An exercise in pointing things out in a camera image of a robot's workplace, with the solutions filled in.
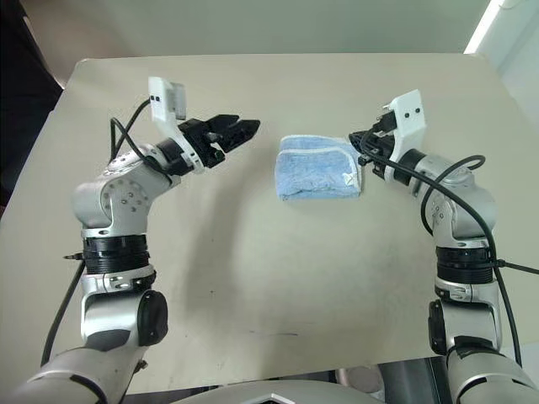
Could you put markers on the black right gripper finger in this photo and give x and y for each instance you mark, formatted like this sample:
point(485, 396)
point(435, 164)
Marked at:
point(360, 139)
point(362, 161)

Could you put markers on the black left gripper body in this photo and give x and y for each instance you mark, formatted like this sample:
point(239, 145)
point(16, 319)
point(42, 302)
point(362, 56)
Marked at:
point(204, 143)

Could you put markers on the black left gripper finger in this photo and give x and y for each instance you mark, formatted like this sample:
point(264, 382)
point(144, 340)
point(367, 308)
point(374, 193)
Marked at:
point(242, 132)
point(223, 122)

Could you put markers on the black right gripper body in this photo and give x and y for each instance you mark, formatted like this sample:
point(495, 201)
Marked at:
point(379, 147)

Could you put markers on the light blue terry towel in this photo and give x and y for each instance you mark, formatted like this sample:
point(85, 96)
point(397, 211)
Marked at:
point(316, 172)

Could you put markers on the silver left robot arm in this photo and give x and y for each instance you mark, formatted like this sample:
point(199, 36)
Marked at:
point(113, 202)

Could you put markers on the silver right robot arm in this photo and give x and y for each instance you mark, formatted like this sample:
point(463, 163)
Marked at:
point(463, 210)

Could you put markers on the dark shape beside table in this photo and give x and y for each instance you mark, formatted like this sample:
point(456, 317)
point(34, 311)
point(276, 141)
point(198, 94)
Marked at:
point(21, 84)

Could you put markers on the silver robot torso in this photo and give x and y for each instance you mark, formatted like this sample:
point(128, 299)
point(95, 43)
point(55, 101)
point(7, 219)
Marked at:
point(273, 395)

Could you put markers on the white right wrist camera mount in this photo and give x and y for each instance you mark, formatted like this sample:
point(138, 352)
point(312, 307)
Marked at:
point(408, 115)

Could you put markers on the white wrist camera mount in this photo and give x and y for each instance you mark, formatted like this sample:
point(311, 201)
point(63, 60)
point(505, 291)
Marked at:
point(162, 101)
point(408, 115)

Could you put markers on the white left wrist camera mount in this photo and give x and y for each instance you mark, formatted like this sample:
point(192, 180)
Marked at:
point(162, 101)

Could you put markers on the white window frame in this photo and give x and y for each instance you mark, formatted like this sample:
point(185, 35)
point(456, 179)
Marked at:
point(484, 25)

